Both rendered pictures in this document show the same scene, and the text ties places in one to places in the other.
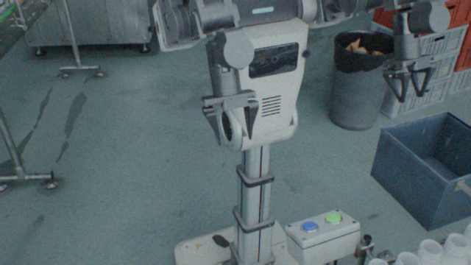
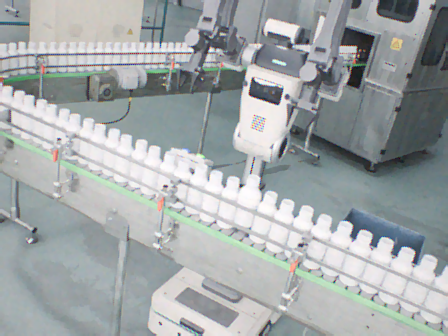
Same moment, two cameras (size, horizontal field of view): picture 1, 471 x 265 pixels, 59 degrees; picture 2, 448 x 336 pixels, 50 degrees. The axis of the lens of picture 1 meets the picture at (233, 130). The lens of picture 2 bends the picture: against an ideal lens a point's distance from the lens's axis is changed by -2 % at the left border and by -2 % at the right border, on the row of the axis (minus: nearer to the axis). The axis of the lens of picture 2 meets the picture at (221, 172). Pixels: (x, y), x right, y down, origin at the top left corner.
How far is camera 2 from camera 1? 147 cm
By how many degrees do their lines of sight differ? 41
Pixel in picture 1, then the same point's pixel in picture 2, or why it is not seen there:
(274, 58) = (265, 89)
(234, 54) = (189, 38)
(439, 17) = (308, 71)
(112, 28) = (353, 136)
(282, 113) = (264, 133)
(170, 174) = not seen: hidden behind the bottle
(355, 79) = not seen: outside the picture
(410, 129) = (380, 227)
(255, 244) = not seen: hidden behind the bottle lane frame
